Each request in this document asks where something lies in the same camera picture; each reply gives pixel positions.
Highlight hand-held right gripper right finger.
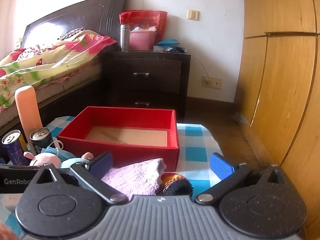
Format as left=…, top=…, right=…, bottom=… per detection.
left=195, top=152, right=291, bottom=204

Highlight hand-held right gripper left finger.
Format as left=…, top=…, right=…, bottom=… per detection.
left=31, top=152, right=129, bottom=204

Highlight purple towel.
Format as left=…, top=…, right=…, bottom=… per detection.
left=101, top=158, right=167, bottom=198

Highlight pink pig plush toy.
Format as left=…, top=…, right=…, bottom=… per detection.
left=24, top=152, right=94, bottom=170

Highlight red cardboard box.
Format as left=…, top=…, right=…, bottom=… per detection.
left=57, top=106, right=180, bottom=172

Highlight rainbow knitted toy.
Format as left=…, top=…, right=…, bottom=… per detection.
left=159, top=172, right=193, bottom=197

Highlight white foam pad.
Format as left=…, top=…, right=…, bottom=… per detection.
left=0, top=194, right=23, bottom=212

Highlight blue drink can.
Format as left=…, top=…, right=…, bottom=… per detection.
left=2, top=129, right=28, bottom=167

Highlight blue checkered tablecloth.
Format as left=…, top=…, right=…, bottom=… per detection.
left=0, top=116, right=225, bottom=240

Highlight blue face mask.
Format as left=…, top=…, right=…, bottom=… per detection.
left=41, top=140, right=77, bottom=168

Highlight yellow container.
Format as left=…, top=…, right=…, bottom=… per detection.
left=19, top=133, right=28, bottom=153

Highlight green drink can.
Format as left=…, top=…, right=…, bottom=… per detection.
left=29, top=127, right=53, bottom=155

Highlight white paper scrap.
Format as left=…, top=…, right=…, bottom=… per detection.
left=231, top=112, right=249, bottom=124

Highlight orange ribbed cylinder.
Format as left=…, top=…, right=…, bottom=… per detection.
left=14, top=85, right=43, bottom=153

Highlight light wooden wardrobe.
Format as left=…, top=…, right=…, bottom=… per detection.
left=235, top=0, right=320, bottom=235

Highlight dark wooden nightstand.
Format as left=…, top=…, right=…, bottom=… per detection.
left=101, top=50, right=192, bottom=120

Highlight floral blanket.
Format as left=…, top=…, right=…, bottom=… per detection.
left=0, top=29, right=120, bottom=113

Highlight dark small clutter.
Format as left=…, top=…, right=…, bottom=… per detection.
left=165, top=46, right=187, bottom=53

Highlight steel thermos flask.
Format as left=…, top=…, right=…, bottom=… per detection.
left=119, top=24, right=130, bottom=52

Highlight pink plastic basket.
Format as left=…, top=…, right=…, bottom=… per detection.
left=129, top=31, right=158, bottom=51

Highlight pile of blue masks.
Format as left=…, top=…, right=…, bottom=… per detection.
left=157, top=39, right=179, bottom=47

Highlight white tissue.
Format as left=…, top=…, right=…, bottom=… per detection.
left=130, top=26, right=157, bottom=33

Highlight dark wooden headboard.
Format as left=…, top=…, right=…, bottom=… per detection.
left=21, top=0, right=129, bottom=53

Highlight red plastic bag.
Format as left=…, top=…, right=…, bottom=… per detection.
left=119, top=10, right=168, bottom=43

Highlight dark wooden bed frame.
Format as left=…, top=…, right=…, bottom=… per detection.
left=0, top=79, right=108, bottom=137

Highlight beige wall outlet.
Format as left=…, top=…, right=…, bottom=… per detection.
left=202, top=76, right=222, bottom=89

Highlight thin grey cable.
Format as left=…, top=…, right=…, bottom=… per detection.
left=186, top=52, right=208, bottom=81

